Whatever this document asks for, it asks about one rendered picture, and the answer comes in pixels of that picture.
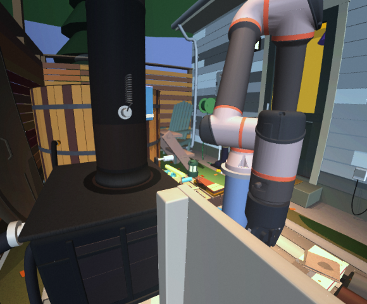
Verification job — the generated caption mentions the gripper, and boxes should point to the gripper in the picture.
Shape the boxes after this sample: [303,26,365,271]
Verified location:
[244,176,296,248]

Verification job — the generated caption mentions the yellow door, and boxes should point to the yellow door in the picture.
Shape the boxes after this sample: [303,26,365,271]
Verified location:
[297,21,327,115]

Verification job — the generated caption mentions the black heater body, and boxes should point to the black heater body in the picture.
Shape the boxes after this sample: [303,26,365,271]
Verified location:
[18,157,180,304]

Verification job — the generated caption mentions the black flue pipe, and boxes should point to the black flue pipe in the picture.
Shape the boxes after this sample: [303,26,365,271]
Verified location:
[84,0,152,188]

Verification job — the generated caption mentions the wooden hot tub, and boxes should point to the wooden hot tub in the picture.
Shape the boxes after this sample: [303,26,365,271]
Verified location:
[30,83,161,179]

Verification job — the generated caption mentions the white flat panel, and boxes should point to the white flat panel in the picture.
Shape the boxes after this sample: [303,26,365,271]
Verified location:
[156,182,337,304]

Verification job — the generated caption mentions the grey doorstep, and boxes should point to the grey doorstep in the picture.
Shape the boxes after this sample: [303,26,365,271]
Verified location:
[291,182,324,209]

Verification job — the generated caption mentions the tan cardboard box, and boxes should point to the tan cardboard box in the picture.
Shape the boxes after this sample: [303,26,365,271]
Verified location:
[302,246,350,283]

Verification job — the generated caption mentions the red brown box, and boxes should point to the red brown box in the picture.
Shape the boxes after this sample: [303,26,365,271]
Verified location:
[194,176,225,198]

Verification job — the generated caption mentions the dark blue boots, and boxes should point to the dark blue boots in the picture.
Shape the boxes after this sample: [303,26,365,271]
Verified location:
[211,146,226,169]

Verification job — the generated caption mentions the cyan tube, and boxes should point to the cyan tube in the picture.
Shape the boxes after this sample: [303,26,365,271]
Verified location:
[166,170,193,184]

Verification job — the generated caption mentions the green lantern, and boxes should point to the green lantern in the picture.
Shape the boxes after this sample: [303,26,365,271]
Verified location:
[187,158,200,178]

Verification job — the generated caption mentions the brown rod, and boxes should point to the brown rod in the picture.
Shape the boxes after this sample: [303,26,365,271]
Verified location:
[335,271,367,304]

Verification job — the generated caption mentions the white outlet box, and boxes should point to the white outlet box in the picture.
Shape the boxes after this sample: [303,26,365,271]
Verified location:
[352,167,367,182]

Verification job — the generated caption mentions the yellow cylinder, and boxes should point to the yellow cylinder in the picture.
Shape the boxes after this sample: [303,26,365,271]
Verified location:
[165,163,188,179]

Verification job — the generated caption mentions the grey wooden planks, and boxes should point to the grey wooden planks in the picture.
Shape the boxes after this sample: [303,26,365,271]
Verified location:
[160,130,196,163]

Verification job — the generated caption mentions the teal wooden chair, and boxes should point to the teal wooden chair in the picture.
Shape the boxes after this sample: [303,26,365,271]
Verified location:
[166,101,194,150]

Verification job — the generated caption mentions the grey downpipe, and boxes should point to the grey downpipe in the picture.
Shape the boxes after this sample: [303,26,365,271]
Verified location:
[176,23,201,150]

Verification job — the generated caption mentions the wooden slat fence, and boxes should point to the wooden slat fence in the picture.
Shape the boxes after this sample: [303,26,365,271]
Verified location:
[41,54,194,129]

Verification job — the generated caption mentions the grey clapboard house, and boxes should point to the grey clapboard house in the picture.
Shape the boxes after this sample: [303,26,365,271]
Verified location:
[170,0,367,231]

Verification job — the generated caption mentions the black bent pipe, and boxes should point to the black bent pipe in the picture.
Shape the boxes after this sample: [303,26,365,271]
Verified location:
[51,139,61,168]

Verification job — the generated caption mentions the dark round cover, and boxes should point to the dark round cover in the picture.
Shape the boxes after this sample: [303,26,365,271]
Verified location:
[0,41,46,224]

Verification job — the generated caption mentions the green tree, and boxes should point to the green tree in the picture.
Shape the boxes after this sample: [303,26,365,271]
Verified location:
[11,0,200,58]

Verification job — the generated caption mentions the brown wooden shed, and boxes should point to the brown wooden shed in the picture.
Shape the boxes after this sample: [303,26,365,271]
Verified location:
[0,0,47,244]

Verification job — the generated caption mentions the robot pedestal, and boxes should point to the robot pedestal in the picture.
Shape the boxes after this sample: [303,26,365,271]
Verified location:
[222,170,251,229]

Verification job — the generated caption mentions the green hose reel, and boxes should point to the green hose reel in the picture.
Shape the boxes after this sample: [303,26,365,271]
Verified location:
[199,97,216,113]

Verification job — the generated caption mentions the flue damper coil handle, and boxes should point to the flue damper coil handle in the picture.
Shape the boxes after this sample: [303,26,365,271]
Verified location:
[117,73,134,121]

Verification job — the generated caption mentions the dark thin hose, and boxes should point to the dark thin hose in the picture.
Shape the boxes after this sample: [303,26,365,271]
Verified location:
[23,243,42,304]

